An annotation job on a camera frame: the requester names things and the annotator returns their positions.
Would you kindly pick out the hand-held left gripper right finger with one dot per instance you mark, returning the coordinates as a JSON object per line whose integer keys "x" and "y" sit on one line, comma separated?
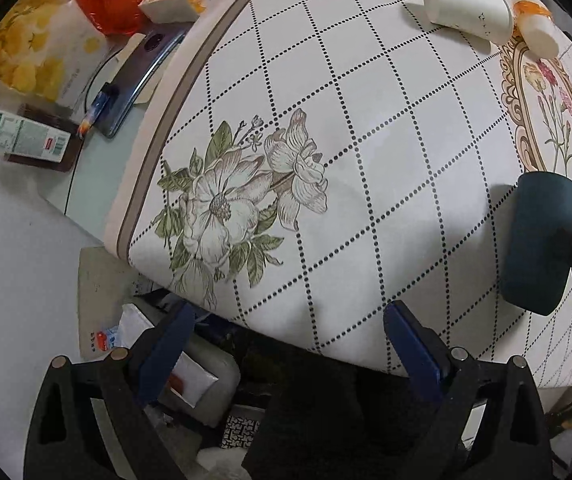
{"x": 412, "y": 349}

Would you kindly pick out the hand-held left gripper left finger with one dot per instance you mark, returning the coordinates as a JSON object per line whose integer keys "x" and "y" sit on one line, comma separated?
{"x": 171, "y": 336}

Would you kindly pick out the dark teal cup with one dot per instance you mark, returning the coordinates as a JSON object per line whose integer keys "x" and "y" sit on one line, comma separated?
{"x": 538, "y": 242}

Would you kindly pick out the orange and white paper cup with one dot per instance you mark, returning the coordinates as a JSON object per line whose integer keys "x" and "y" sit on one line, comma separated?
{"x": 536, "y": 25}

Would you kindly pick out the white paper packet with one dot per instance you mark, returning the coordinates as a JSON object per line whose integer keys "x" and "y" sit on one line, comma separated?
{"x": 133, "y": 330}

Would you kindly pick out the black and white patterned box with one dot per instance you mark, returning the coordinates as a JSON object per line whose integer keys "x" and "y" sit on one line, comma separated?
{"x": 238, "y": 427}

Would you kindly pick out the floral checked tablecloth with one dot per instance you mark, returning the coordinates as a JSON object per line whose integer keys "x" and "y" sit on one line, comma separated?
{"x": 346, "y": 170}

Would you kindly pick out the brown notebook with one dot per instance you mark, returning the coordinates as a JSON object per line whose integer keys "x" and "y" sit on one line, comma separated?
{"x": 58, "y": 152}

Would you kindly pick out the white and green carton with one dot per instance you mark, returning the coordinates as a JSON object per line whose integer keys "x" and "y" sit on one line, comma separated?
{"x": 24, "y": 135}

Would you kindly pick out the blue smartphone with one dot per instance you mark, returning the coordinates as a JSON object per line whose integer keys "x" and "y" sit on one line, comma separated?
{"x": 138, "y": 72}

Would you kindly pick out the yellow flower printed bag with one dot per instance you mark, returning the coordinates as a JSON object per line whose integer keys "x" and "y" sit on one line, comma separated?
{"x": 40, "y": 47}

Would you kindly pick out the orange and white tissue pack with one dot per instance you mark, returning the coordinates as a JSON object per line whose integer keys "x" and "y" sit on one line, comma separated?
{"x": 178, "y": 4}

